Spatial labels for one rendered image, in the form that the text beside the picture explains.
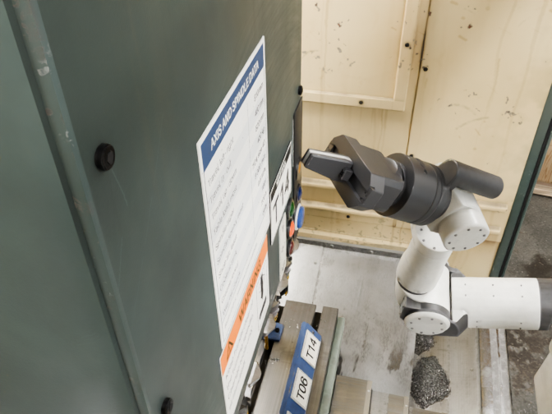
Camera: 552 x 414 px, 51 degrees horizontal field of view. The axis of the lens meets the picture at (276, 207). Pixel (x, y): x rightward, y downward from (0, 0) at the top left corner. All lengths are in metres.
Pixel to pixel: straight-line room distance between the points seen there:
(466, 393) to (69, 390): 1.46
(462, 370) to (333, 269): 0.46
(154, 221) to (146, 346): 0.07
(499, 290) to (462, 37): 0.59
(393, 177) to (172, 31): 0.48
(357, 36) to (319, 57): 0.10
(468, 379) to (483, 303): 0.72
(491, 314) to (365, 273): 0.73
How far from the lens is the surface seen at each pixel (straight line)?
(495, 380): 1.62
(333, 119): 1.51
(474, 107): 1.47
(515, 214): 1.66
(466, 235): 0.83
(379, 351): 1.68
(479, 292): 1.07
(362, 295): 1.72
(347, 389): 1.61
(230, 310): 0.49
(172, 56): 0.30
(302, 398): 1.35
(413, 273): 0.98
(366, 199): 0.70
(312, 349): 1.42
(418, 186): 0.77
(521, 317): 1.08
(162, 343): 0.35
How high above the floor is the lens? 2.08
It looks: 40 degrees down
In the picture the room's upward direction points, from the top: 1 degrees counter-clockwise
